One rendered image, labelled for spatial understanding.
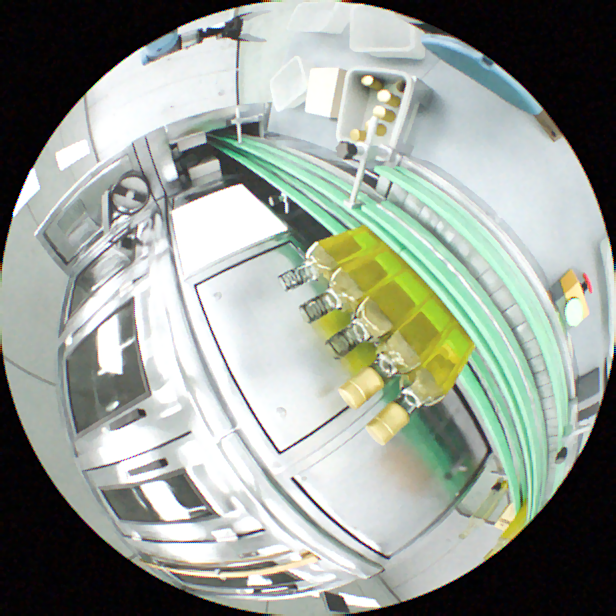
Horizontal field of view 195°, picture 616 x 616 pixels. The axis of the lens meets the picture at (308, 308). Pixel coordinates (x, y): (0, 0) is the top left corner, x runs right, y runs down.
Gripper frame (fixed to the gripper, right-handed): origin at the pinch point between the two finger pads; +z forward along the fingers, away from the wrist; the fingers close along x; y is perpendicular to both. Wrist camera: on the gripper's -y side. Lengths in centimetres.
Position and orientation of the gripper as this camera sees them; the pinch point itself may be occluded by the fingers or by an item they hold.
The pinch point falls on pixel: (270, 25)
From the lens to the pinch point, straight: 77.7
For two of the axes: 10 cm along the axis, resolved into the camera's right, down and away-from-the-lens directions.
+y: -5.1, -8.6, 0.4
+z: 8.5, -4.9, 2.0
